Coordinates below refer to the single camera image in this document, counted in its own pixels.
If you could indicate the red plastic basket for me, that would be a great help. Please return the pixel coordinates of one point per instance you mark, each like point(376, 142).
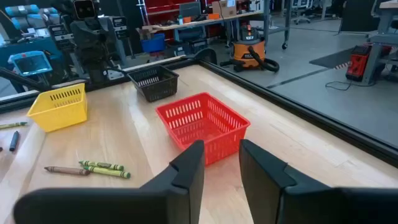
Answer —
point(202, 130)

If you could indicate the brown crayon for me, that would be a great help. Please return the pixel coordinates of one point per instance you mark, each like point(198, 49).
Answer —
point(66, 170)

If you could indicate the red and black tool case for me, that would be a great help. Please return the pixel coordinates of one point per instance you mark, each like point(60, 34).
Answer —
point(357, 63)

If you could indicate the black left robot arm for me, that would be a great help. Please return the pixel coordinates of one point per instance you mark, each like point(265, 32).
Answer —
point(93, 65)

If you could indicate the orange shop vacuum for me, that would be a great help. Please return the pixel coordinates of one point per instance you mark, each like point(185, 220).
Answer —
point(247, 53)

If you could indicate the cardboard box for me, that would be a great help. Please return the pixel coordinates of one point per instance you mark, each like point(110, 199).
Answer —
point(224, 8)

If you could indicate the grey metal cart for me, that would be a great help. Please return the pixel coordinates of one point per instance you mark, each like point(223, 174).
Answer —
point(288, 18)

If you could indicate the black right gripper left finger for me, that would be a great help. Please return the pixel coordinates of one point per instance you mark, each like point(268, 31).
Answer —
point(124, 205)

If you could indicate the blue foam rolls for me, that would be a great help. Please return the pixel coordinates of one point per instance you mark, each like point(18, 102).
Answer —
point(23, 11)

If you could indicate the grey box with white label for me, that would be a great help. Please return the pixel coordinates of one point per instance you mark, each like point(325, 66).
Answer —
point(60, 37)
point(119, 28)

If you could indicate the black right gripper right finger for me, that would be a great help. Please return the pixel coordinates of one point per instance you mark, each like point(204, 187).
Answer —
point(311, 205)

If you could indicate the yellow plastic basket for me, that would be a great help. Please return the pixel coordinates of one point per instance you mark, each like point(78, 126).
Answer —
point(59, 115)

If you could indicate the light blue framed screen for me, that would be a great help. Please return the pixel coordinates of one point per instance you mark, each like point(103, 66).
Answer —
point(31, 63)

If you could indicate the green crayon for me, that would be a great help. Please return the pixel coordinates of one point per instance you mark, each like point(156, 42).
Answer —
point(12, 125)
point(107, 172)
point(101, 165)

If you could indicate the wooden workbench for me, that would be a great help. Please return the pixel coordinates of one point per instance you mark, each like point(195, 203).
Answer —
point(205, 22)

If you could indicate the black storage crate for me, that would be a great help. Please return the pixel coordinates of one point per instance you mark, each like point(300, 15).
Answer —
point(186, 48)

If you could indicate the black mat with striped edge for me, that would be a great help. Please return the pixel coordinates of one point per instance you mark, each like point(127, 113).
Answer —
point(332, 59)

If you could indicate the black plastic basket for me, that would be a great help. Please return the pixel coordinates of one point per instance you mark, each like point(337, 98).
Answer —
point(155, 90)

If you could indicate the blue storage bin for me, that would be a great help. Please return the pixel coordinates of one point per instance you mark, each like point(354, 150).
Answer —
point(154, 43)

